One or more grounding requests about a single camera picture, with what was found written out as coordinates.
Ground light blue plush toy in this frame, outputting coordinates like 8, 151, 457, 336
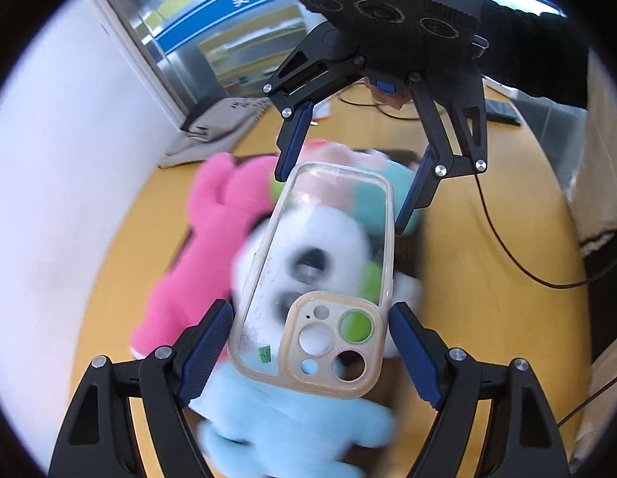
190, 360, 397, 477

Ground pink plush bear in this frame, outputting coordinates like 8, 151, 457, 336
130, 153, 277, 358

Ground panda plush toy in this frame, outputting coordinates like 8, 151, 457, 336
228, 203, 423, 360

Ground clear beige phone case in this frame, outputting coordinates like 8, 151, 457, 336
228, 161, 395, 399

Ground person's right hand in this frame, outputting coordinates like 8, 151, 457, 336
363, 78, 412, 110

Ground cardboard box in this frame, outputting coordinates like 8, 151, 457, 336
357, 148, 439, 459

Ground black cable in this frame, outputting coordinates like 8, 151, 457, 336
337, 90, 617, 429

